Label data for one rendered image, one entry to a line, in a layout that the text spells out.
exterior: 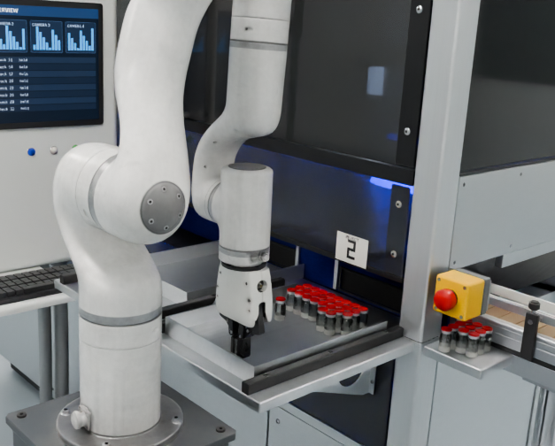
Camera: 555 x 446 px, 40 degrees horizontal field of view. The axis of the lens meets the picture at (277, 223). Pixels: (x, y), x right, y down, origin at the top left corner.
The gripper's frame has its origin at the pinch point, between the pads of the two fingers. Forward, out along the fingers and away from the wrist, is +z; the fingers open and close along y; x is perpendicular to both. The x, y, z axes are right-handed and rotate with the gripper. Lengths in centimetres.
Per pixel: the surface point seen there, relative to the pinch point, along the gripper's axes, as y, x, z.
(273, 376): -8.1, -0.5, 2.6
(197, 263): 50, -28, 5
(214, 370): 2.4, 3.7, 4.4
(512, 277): 2, -93, 8
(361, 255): 4.1, -35.0, -8.8
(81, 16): 88, -20, -52
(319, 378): -10.6, -8.9, 4.5
